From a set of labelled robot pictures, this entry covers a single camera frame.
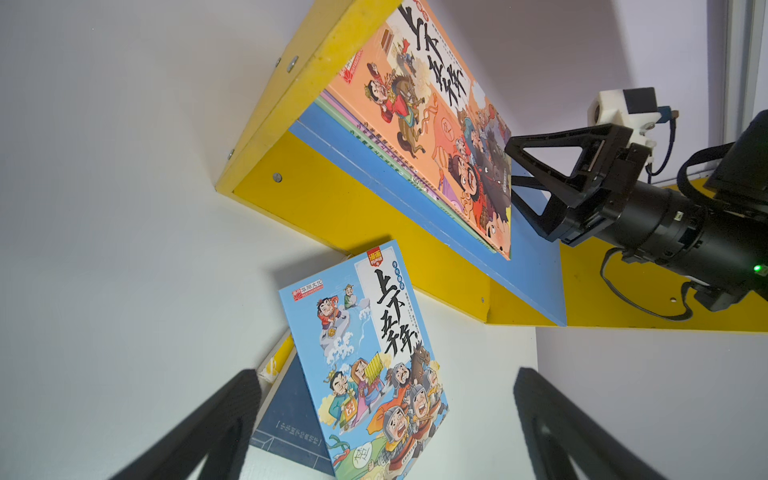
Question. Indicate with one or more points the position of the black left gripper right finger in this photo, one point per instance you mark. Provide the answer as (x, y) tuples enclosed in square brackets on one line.
[(562, 439)]

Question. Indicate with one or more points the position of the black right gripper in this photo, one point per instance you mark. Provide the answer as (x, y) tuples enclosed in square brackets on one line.
[(591, 160)]

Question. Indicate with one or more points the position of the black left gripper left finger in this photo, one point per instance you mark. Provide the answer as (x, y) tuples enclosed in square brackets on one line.
[(213, 439)]

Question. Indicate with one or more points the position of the orange comic book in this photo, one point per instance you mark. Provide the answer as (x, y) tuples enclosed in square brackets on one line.
[(410, 86)]

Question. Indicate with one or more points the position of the purple comic book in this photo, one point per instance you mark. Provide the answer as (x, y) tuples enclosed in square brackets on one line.
[(396, 162)]

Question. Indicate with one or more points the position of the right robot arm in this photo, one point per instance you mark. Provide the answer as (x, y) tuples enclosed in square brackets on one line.
[(712, 229)]

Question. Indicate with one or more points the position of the dark blue flat book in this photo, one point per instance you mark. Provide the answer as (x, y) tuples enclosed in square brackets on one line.
[(286, 424)]

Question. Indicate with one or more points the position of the light blue comic book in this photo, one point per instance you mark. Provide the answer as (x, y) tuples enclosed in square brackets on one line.
[(368, 363)]

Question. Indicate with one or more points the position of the yellow pink blue bookshelf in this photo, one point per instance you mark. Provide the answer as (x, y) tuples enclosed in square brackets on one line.
[(296, 164)]

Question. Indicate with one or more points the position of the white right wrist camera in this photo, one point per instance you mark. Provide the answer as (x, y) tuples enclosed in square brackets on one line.
[(636, 109)]

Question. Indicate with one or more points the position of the aluminium cage frame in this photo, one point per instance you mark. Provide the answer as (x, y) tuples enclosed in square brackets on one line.
[(743, 45)]

